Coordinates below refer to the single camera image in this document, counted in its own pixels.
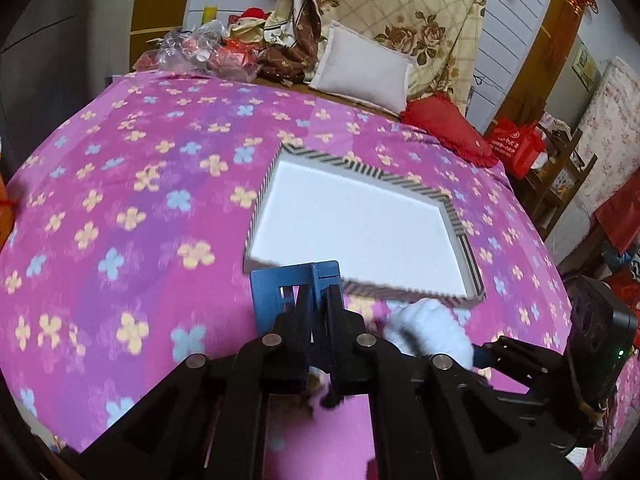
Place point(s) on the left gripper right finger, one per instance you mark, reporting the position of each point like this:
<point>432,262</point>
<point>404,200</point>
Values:
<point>344,361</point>

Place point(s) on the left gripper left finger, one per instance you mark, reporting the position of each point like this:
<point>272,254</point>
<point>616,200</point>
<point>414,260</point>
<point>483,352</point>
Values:
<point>294,326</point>

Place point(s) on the dark blue hair claw clip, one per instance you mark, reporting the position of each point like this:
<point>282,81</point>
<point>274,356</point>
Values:
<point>281,289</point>

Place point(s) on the light blue fluffy scrunchie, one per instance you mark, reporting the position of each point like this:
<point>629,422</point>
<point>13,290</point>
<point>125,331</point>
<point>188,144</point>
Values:
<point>426,328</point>

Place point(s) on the striped cardboard tray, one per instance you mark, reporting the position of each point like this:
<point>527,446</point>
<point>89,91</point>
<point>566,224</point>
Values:
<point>392,238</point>

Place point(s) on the pink floral bedsheet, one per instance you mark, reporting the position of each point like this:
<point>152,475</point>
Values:
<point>126,254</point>

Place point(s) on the wooden shelf rack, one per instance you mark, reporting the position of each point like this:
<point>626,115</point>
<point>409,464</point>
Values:
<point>548,191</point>

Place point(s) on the red paper gift bag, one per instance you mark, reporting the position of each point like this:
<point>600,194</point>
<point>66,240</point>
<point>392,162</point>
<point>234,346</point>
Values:
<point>516,146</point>

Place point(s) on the red heart cushion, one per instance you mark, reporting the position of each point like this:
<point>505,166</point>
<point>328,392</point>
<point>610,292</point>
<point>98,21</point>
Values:
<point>441,118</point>

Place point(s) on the white pillow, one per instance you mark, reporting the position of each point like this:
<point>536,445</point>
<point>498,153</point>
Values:
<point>361,70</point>

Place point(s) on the clear plastic bag pile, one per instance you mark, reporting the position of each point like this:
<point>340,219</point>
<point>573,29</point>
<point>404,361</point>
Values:
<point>208,49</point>

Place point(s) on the red santa plush toy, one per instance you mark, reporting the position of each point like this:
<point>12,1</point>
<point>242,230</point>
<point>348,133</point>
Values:
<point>248,27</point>

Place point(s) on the floral beige quilt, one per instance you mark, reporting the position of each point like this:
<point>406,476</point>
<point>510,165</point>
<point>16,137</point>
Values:
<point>441,36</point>

